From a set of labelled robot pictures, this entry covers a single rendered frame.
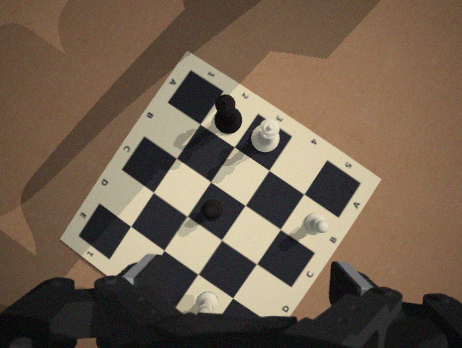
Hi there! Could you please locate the white chess queen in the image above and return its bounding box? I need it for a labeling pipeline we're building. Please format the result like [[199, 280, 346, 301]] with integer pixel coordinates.
[[251, 119, 279, 152]]

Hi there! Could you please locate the cream and dark blue chessboard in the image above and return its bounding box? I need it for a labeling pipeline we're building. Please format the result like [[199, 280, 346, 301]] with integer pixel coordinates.
[[60, 51, 381, 318]]

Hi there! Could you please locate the white pawn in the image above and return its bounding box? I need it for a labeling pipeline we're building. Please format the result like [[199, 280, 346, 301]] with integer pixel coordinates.
[[304, 213, 329, 234], [197, 292, 218, 313]]

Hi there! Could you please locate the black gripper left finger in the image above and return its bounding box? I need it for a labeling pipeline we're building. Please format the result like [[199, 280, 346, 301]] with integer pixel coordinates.
[[0, 254, 216, 348]]

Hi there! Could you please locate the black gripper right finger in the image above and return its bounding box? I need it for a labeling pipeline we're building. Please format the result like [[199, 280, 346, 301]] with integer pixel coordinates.
[[283, 261, 462, 348]]

